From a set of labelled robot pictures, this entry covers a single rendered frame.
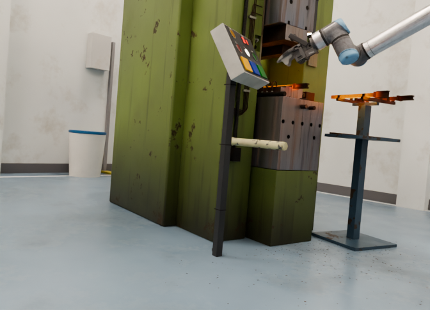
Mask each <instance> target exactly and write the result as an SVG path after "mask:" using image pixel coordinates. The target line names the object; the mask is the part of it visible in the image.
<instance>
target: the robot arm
mask: <svg viewBox="0 0 430 310"><path fill-rule="evenodd" d="M427 26H430V4H429V5H427V6H425V7H423V8H422V9H420V10H419V11H417V12H415V13H413V14H411V15H410V16H408V17H406V18H405V19H403V20H401V21H399V22H398V23H396V24H394V25H393V26H391V27H389V28H388V29H386V30H384V31H382V32H380V33H379V34H377V35H376V36H373V37H372V38H370V39H369V40H367V41H365V42H363V43H361V44H359V45H357V46H356V45H354V43H353V42H352V40H351V38H350V36H349V34H350V30H349V29H348V27H347V26H346V24H345V22H344V21H343V20H342V19H341V18H339V19H337V20H334V21H333V22H332V23H330V24H328V25H327V26H325V27H323V28H322V29H320V30H318V31H316V32H315V33H313V34H312V35H311V37H310V38H309V40H310V42H309V43H308V42H306V41H304V40H302V39H301V38H299V37H297V36H296V35H295V34H292V33H290V35H289V38H290V40H291V41H293V42H296V43H298V44H297V45H295V46H293V47H292V48H290V49H289V50H287V51H286V52H284V53H283V54H282V55H281V56H280V57H279V58H278V61H277V63H280V62H283V63H284V64H285V65H287V66H291V61H292V60H293V59H294V58H295V60H296V62H298V63H299V64H303V63H304V62H306V61H308V60H309V59H310V57H311V56H313V55H314V54H318V53H319V51H318V49H319V50H321V49H323V48H325V47H327V46H329V45H331V44H332V46H333V49H334V51H335V53H336V55H337V57H338V60H339V61H340V62H341V64H342V65H352V66H357V67H359V66H363V65H364V64H366V62H367V60H369V59H370V58H372V57H373V56H375V55H377V54H379V53H380V52H383V51H384V50H386V49H388V48H390V47H391V46H393V45H395V44H397V43H399V42H401V41H402V40H404V39H406V38H407V37H409V36H411V35H413V34H415V33H417V32H419V31H420V30H422V29H424V28H426V27H427Z"/></svg>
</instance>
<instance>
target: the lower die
mask: <svg viewBox="0 0 430 310"><path fill-rule="evenodd" d="M292 87H293V86H276V87H273V92H275V91H285V92H286V96H285V97H291V98H297V99H300V98H302V94H303V89H293V88H292ZM266 91H267V88H263V92H266ZM271 91H272V87H268V92H271Z"/></svg>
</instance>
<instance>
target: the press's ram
mask: <svg viewBox="0 0 430 310"><path fill-rule="evenodd" d="M314 13H315V0H266V7H265V15H264V29H267V28H270V27H275V26H280V25H283V24H288V25H291V26H294V27H298V28H300V29H304V30H306V31H308V33H313V28H314Z"/></svg>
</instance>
